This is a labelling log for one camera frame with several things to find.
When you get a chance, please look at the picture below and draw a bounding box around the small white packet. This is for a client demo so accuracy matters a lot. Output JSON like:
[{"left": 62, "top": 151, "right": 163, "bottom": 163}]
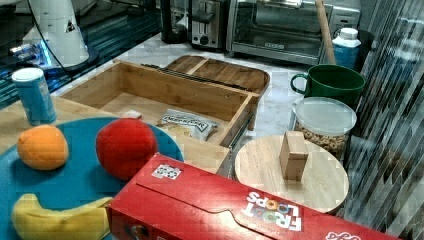
[{"left": 122, "top": 110, "right": 142, "bottom": 120}]

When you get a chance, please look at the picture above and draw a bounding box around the wooden stick handle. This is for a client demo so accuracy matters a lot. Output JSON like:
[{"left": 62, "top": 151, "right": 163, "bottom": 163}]
[{"left": 315, "top": 0, "right": 336, "bottom": 64}]

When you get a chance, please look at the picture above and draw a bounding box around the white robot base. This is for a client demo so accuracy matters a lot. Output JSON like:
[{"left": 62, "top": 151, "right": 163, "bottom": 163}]
[{"left": 8, "top": 0, "right": 98, "bottom": 72}]

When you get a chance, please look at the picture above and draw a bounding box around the blue round plate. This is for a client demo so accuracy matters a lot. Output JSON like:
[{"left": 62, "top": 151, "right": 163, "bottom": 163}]
[{"left": 0, "top": 116, "right": 185, "bottom": 240}]

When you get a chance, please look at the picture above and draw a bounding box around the wooden drawer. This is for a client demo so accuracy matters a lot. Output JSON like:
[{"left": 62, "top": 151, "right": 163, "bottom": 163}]
[{"left": 62, "top": 61, "right": 247, "bottom": 147}]

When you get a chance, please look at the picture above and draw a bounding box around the silver toaster oven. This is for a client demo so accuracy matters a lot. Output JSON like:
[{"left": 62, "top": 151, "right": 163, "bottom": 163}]
[{"left": 225, "top": 0, "right": 362, "bottom": 66}]

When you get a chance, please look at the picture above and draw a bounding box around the orange plush fruit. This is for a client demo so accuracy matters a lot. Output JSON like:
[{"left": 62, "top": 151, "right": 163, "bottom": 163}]
[{"left": 17, "top": 125, "right": 69, "bottom": 171}]

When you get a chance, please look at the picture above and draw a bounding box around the blue cylindrical can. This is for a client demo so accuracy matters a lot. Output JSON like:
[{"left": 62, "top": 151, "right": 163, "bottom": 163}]
[{"left": 12, "top": 67, "right": 56, "bottom": 126}]

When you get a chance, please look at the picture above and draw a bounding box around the dark wooden tray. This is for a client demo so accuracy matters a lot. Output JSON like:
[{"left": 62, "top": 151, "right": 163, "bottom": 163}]
[{"left": 164, "top": 54, "right": 271, "bottom": 132}]

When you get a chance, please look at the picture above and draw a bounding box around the round wooden lid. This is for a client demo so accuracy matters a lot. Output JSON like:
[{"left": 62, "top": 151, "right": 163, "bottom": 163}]
[{"left": 234, "top": 131, "right": 349, "bottom": 214}]

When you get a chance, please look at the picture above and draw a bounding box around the silver toaster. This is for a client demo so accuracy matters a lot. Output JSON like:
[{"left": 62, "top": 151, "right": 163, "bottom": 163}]
[{"left": 188, "top": 0, "right": 229, "bottom": 52}]

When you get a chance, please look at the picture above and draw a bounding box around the yellow plush banana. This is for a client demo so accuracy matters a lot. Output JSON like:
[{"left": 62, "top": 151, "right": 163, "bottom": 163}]
[{"left": 11, "top": 194, "right": 112, "bottom": 240}]

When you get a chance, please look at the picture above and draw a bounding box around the blue white-capped bottle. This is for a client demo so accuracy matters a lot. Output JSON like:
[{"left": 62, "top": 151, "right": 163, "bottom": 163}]
[{"left": 332, "top": 28, "right": 361, "bottom": 69}]

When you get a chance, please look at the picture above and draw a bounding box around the green plastic mug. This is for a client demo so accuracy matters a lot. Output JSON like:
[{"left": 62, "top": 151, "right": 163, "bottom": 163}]
[{"left": 290, "top": 64, "right": 366, "bottom": 108}]

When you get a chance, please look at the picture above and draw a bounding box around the red plush apple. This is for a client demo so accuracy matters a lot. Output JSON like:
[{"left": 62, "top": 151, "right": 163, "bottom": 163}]
[{"left": 96, "top": 118, "right": 158, "bottom": 180}]

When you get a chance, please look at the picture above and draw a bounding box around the clear cereal container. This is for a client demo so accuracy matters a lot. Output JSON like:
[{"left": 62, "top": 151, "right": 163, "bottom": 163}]
[{"left": 292, "top": 97, "right": 357, "bottom": 159}]

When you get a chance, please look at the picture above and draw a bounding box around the red Froot Loops box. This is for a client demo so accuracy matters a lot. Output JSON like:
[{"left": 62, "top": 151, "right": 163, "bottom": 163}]
[{"left": 108, "top": 154, "right": 399, "bottom": 240}]

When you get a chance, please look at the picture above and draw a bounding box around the black coffee maker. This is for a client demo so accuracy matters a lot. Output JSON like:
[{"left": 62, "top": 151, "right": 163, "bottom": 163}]
[{"left": 160, "top": 0, "right": 187, "bottom": 44}]

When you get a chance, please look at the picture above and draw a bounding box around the white snack bag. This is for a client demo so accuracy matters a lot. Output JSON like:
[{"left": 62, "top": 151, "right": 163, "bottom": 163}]
[{"left": 157, "top": 109, "right": 219, "bottom": 141}]

